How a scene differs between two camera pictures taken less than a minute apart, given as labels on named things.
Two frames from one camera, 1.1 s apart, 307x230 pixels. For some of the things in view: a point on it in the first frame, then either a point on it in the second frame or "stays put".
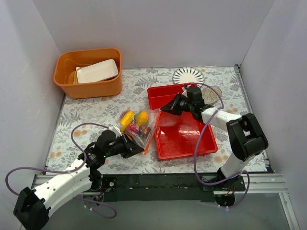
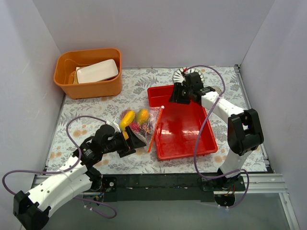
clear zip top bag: x=137 y=126 stays put
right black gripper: x=179 y=105 -> x=183 y=92
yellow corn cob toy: x=127 y=118 stays put
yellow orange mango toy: x=142 y=118 stays put
